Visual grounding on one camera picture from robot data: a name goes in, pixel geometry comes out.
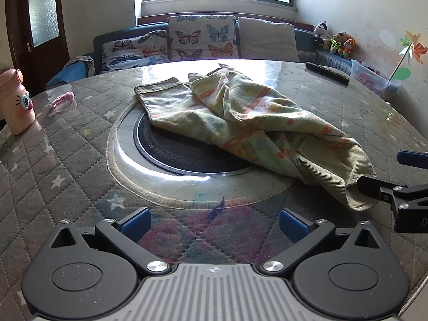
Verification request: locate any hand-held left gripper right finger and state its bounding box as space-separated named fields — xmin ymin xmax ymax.
xmin=262 ymin=208 xmax=382 ymax=275

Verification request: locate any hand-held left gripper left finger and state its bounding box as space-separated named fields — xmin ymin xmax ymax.
xmin=49 ymin=207 xmax=172 ymax=277

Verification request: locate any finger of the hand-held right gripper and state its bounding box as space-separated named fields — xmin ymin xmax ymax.
xmin=396 ymin=150 xmax=428 ymax=172
xmin=356 ymin=173 xmax=428 ymax=205

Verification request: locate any pastel patterned knit cardigan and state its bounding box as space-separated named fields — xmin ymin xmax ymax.
xmin=134 ymin=63 xmax=380 ymax=212

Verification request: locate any round recessed table hotplate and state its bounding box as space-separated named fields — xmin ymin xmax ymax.
xmin=106 ymin=102 xmax=297 ymax=208

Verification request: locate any clear plastic storage box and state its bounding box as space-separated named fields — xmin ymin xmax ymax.
xmin=350 ymin=59 xmax=402 ymax=101

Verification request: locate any colourful paper pinwheel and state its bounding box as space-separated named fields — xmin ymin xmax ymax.
xmin=389 ymin=30 xmax=428 ymax=81

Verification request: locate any black remote control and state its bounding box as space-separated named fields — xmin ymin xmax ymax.
xmin=305 ymin=62 xmax=351 ymax=86

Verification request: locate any orange plush toy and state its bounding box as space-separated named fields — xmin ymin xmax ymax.
xmin=341 ymin=35 xmax=357 ymax=60

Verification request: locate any yellow green plush toy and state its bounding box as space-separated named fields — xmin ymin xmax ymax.
xmin=329 ymin=31 xmax=347 ymax=56

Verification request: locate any small pink object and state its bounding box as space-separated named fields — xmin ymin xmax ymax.
xmin=51 ymin=91 xmax=76 ymax=109

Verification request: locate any black and white cow plush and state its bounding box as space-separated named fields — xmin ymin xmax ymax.
xmin=313 ymin=20 xmax=332 ymax=49

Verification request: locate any dark blue sofa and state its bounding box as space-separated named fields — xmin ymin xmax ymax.
xmin=44 ymin=20 xmax=356 ymax=91

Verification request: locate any blue blanket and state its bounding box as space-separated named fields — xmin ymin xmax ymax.
xmin=44 ymin=55 xmax=96 ymax=91

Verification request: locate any pink cartoon water bottle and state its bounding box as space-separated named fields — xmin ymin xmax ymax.
xmin=0 ymin=68 xmax=36 ymax=136

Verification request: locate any long butterfly print cushion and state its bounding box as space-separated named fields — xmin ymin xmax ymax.
xmin=100 ymin=30 xmax=170 ymax=74

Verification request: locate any plain white pillow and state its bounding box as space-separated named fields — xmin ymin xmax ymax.
xmin=238 ymin=16 xmax=300 ymax=63

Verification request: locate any square butterfly print cushion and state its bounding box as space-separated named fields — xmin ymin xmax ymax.
xmin=167 ymin=15 xmax=238 ymax=63

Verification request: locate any dark wooden door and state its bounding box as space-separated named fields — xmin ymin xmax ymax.
xmin=5 ymin=0 xmax=71 ymax=97

